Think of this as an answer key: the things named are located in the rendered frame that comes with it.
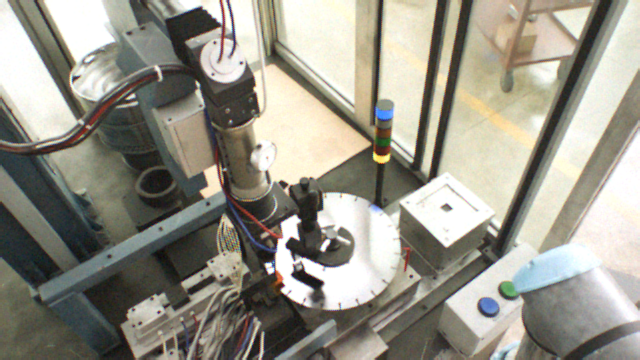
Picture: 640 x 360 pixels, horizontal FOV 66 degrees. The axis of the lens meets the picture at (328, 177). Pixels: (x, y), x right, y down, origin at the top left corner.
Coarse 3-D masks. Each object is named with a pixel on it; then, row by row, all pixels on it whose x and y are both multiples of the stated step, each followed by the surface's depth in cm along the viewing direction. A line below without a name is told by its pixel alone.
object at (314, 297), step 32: (288, 224) 123; (320, 224) 123; (352, 224) 122; (384, 224) 122; (288, 256) 117; (352, 256) 116; (384, 256) 116; (288, 288) 112; (320, 288) 111; (352, 288) 111; (384, 288) 111
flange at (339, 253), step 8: (344, 232) 120; (352, 240) 118; (328, 248) 115; (336, 248) 116; (344, 248) 117; (352, 248) 117; (328, 256) 115; (336, 256) 115; (344, 256) 115; (328, 264) 115; (336, 264) 115
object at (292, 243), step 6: (288, 240) 111; (294, 240) 111; (300, 240) 111; (288, 246) 110; (294, 246) 110; (300, 246) 110; (312, 246) 105; (294, 252) 111; (300, 252) 109; (306, 252) 109; (312, 252) 107; (318, 252) 109; (294, 258) 113; (306, 258) 109; (312, 258) 108; (318, 258) 108
